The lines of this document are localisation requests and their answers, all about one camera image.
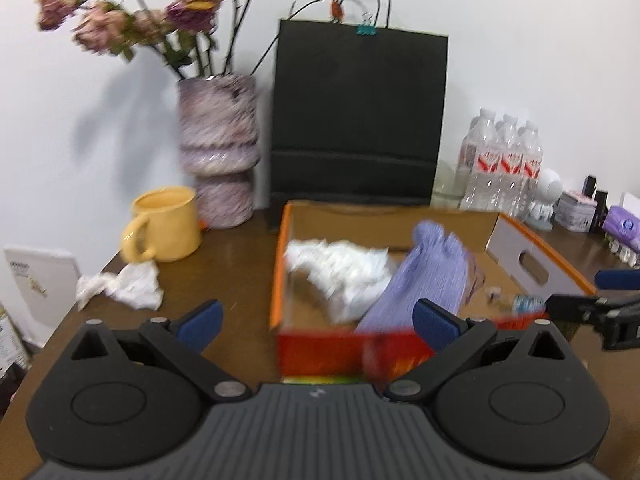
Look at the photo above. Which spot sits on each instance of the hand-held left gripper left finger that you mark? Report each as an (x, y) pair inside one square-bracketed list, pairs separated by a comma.
[(200, 322)]

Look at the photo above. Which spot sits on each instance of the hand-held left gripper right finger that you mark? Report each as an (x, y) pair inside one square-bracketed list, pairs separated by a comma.
[(435, 322)]

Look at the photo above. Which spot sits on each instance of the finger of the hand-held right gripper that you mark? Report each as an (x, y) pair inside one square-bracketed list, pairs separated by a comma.
[(575, 307), (620, 280)]

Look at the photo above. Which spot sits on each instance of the small blue trinket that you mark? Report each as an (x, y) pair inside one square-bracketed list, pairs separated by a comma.
[(527, 304)]

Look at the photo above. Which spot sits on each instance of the purple fabric pouch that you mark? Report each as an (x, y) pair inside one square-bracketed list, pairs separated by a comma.
[(430, 270)]

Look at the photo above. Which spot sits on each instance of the white tissue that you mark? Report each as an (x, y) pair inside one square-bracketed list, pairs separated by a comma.
[(340, 272), (130, 285)]

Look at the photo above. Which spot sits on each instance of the red cardboard box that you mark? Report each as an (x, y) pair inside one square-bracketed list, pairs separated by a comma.
[(325, 355)]

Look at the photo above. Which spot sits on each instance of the purple tissue pack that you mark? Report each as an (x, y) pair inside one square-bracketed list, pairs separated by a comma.
[(625, 222)]

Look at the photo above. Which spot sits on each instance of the grey tin box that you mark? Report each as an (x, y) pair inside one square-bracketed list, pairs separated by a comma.
[(575, 210)]

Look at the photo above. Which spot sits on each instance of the yellow mug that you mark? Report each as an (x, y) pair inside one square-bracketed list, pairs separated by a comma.
[(167, 227)]

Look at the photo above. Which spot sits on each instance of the white robot figurine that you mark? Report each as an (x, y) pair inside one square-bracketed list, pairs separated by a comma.
[(547, 192)]

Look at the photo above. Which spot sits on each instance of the clear glass cup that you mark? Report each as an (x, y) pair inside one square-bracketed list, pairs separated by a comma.
[(447, 187)]

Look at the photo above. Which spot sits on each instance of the clear water bottle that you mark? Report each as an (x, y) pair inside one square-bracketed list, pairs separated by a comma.
[(530, 170), (505, 165), (475, 160)]

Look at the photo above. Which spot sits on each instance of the white flat box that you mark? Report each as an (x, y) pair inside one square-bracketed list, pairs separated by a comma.
[(45, 285)]

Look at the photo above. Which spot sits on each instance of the purple ceramic vase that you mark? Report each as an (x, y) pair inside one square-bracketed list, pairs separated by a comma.
[(217, 135)]

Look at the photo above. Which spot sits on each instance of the yellow printed bag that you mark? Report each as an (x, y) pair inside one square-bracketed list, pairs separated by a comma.
[(10, 340)]

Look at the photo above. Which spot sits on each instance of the black paper bag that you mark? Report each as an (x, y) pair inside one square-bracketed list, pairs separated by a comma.
[(357, 110)]

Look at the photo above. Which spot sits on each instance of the green binder clip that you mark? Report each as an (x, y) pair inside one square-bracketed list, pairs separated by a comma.
[(366, 29)]

